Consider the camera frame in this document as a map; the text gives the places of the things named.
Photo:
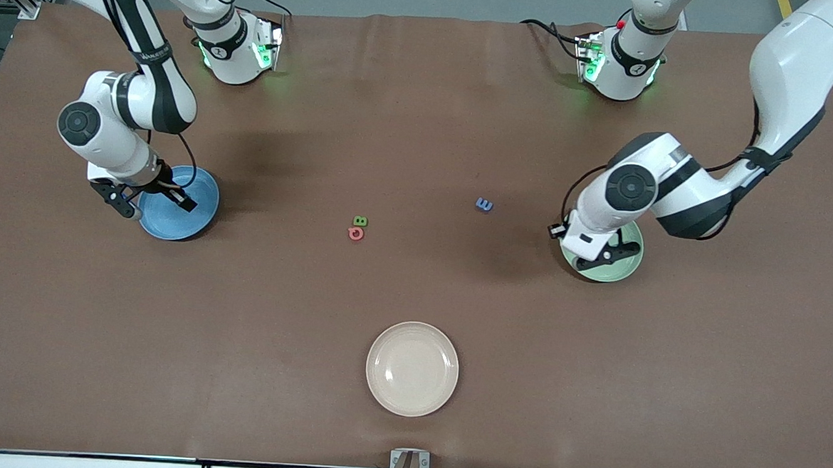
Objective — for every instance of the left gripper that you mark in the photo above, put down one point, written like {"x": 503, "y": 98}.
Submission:
{"x": 558, "y": 229}

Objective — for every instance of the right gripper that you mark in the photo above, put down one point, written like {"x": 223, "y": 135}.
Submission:
{"x": 164, "y": 185}

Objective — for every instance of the blue foam letter m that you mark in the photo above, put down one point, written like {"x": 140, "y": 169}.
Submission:
{"x": 484, "y": 205}

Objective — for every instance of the red foam letter Q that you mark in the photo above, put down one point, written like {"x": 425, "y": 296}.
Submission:
{"x": 351, "y": 234}

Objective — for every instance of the green foam letter B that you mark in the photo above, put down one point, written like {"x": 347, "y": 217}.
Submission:
{"x": 361, "y": 221}

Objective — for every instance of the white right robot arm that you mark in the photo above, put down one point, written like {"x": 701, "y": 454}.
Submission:
{"x": 108, "y": 129}

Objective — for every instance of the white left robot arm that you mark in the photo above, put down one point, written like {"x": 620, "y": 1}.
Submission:
{"x": 633, "y": 188}

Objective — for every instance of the blue plate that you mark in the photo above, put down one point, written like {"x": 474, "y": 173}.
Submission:
{"x": 174, "y": 225}

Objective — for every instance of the green plate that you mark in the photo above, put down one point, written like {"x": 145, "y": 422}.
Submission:
{"x": 619, "y": 276}

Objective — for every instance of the beige plate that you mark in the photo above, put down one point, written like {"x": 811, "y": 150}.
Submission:
{"x": 412, "y": 369}

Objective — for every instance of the brown table mat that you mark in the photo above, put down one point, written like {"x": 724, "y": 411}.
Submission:
{"x": 413, "y": 298}

